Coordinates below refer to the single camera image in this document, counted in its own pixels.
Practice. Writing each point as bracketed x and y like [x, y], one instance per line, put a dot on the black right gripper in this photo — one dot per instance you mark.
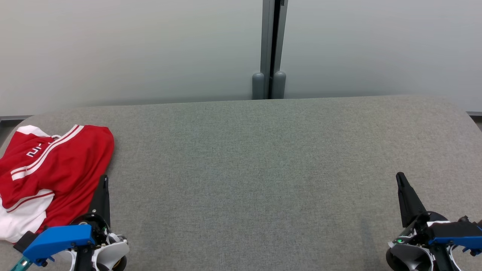
[420, 226]

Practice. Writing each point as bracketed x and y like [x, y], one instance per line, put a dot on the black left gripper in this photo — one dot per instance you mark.
[90, 222]

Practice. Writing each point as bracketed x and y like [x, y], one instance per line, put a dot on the red basketball jersey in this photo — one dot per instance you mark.
[64, 165]

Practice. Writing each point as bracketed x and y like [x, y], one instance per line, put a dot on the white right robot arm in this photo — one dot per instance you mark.
[410, 259]

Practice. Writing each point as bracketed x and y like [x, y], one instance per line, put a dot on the grey fabric work surface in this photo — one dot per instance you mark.
[263, 180]

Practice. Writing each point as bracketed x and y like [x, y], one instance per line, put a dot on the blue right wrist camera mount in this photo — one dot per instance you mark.
[457, 235]

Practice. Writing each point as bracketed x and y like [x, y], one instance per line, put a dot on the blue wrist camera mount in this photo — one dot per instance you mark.
[60, 241]
[457, 235]

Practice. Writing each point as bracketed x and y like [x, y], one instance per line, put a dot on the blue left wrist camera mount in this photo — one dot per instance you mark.
[60, 241]

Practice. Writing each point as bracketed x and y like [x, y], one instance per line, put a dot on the grey cylinder post cap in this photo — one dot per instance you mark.
[258, 86]
[279, 85]

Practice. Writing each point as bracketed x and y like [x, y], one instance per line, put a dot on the grey partition post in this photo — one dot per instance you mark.
[273, 37]

